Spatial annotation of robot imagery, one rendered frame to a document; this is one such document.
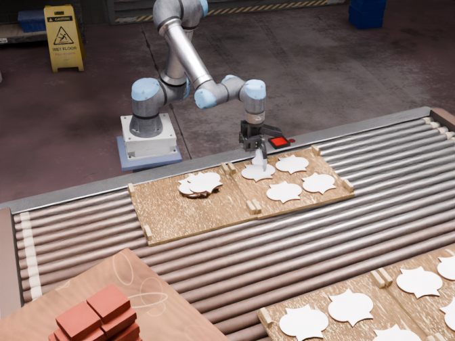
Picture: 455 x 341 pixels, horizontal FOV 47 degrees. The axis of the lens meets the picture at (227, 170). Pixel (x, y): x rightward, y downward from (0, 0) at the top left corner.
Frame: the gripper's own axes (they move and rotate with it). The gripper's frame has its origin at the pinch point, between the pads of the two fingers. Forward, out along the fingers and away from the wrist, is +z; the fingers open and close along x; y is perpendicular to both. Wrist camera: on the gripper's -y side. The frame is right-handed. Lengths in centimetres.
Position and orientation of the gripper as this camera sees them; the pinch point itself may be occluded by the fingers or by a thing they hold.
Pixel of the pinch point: (258, 162)
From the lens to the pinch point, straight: 210.1
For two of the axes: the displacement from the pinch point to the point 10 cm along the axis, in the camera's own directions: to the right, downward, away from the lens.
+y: -9.4, 2.1, -2.7
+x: 3.4, 5.5, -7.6
